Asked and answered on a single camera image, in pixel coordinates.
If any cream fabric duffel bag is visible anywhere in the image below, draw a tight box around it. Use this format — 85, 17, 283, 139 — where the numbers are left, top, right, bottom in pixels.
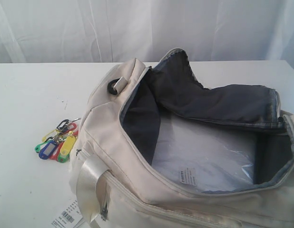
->
70, 48, 294, 228

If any white background curtain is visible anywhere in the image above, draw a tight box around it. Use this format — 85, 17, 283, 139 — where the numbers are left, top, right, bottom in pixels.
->
0, 0, 294, 68

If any colourful key tag bunch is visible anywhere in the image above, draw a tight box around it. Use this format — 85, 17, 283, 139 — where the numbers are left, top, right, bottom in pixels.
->
34, 118, 81, 163

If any white barcode label tag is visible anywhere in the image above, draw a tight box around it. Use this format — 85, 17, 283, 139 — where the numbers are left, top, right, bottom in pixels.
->
51, 200, 84, 228

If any clear plastic packaging bag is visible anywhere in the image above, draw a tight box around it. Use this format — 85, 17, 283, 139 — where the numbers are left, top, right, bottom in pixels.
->
152, 116, 256, 192

